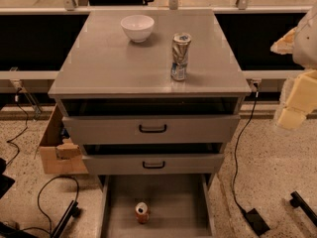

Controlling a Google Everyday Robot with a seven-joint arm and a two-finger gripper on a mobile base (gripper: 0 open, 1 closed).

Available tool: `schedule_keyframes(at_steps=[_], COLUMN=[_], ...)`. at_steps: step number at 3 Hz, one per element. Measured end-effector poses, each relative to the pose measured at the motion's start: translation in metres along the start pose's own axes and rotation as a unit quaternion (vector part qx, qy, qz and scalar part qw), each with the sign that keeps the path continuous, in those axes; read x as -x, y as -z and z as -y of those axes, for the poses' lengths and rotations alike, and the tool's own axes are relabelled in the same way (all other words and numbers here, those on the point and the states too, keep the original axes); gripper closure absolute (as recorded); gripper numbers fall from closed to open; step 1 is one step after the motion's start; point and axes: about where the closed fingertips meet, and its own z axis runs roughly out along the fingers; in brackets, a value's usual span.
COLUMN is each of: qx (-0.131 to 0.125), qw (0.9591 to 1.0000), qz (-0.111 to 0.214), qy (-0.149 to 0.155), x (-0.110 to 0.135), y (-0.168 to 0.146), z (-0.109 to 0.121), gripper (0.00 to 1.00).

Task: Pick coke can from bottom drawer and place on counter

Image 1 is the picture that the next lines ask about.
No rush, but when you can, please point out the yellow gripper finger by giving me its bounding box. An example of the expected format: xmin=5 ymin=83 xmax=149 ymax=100
xmin=270 ymin=28 xmax=296 ymax=55
xmin=276 ymin=70 xmax=317 ymax=131

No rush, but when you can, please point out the red coke can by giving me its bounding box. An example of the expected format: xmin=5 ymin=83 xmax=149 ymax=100
xmin=135 ymin=202 xmax=150 ymax=224

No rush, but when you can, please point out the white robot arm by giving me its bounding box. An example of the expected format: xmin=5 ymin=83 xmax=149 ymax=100
xmin=270 ymin=4 xmax=317 ymax=131

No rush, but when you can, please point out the silver blue tall can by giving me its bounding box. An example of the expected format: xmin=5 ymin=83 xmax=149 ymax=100
xmin=170 ymin=33 xmax=191 ymax=81

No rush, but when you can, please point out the grey top drawer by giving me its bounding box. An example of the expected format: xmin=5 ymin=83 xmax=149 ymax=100
xmin=62 ymin=115 xmax=240 ymax=145

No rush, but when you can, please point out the grey middle drawer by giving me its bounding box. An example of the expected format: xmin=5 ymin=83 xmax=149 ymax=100
xmin=82 ymin=154 xmax=224 ymax=175

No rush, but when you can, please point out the grey drawer cabinet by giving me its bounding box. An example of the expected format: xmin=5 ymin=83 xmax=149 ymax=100
xmin=48 ymin=9 xmax=252 ymax=183

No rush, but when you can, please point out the grey open bottom drawer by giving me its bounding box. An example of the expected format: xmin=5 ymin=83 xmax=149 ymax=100
xmin=97 ymin=175 xmax=216 ymax=238

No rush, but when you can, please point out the black stand leg right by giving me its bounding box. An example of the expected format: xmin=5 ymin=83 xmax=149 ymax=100
xmin=289 ymin=191 xmax=317 ymax=227

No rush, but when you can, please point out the black stand leg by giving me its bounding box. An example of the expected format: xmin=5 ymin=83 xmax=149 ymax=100
xmin=289 ymin=191 xmax=317 ymax=227
xmin=52 ymin=200 xmax=81 ymax=238

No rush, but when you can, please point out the black power adapter brick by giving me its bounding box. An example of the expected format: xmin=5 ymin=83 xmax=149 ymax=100
xmin=244 ymin=208 xmax=269 ymax=236

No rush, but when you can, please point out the white ceramic bowl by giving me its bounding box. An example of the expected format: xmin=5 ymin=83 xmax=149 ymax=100
xmin=121 ymin=15 xmax=155 ymax=43

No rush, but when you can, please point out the brown cardboard box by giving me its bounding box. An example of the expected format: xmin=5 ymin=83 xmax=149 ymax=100
xmin=39 ymin=106 xmax=87 ymax=175

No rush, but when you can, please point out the black stand leg left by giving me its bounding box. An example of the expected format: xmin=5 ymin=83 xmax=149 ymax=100
xmin=52 ymin=200 xmax=81 ymax=238

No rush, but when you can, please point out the black power cable right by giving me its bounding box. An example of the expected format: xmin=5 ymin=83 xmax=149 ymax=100
xmin=230 ymin=90 xmax=260 ymax=213

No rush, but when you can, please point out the black middle drawer handle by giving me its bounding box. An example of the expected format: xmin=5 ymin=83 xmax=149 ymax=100
xmin=142 ymin=161 xmax=165 ymax=170

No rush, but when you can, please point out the black drawer handle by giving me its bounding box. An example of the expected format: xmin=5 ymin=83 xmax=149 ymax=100
xmin=142 ymin=161 xmax=165 ymax=170
xmin=139 ymin=124 xmax=167 ymax=134

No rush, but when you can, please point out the black top drawer handle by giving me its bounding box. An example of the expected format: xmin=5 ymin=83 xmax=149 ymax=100
xmin=139 ymin=124 xmax=167 ymax=134

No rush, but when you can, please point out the black cable left floor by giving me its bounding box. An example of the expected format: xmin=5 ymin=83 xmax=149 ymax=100
xmin=19 ymin=175 xmax=80 ymax=236

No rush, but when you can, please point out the black thin cable left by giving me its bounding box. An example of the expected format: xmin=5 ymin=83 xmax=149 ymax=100
xmin=5 ymin=87 xmax=30 ymax=167

